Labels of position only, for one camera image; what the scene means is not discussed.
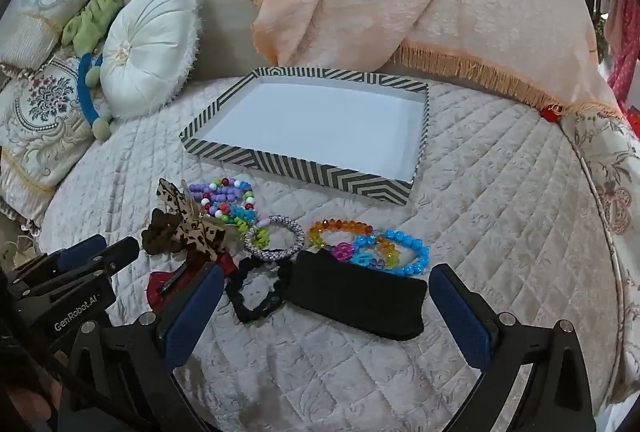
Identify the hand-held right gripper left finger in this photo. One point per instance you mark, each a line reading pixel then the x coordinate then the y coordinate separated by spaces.
pixel 196 317

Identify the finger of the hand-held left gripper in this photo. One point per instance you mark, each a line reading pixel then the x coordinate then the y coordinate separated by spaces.
pixel 112 258
pixel 77 254

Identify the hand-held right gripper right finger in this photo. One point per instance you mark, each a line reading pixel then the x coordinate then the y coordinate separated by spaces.
pixel 460 317

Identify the red hair bow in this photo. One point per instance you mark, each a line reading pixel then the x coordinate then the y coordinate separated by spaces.
pixel 172 292

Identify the black scrunchie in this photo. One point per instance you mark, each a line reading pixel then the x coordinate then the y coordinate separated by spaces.
pixel 235 299

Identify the brown scrunchie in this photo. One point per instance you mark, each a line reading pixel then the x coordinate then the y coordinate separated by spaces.
pixel 157 234

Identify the leopard print hair bow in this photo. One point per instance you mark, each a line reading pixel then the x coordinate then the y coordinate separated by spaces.
pixel 192 222

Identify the black knitted headband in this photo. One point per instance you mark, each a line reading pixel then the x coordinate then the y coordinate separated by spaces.
pixel 360 297

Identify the striped cardboard box tray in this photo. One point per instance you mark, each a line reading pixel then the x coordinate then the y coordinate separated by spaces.
pixel 310 127

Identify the quilted beige sofa cover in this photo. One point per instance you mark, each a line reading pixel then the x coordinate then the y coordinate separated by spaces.
pixel 500 237

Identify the floral embroidered cushion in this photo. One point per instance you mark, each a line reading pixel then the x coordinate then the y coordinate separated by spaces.
pixel 35 127

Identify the white round fringed pillow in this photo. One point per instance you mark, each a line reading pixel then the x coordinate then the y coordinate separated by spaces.
pixel 145 52

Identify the small red object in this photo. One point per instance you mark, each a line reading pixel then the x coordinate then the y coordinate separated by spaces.
pixel 551 113

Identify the green and blue plush toy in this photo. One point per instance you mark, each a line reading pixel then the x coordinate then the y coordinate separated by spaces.
pixel 95 20

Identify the red patterned hanging cloth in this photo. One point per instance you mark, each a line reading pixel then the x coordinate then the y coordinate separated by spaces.
pixel 625 47

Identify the peach fringed throw blanket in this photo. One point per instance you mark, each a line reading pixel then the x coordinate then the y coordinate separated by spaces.
pixel 400 2

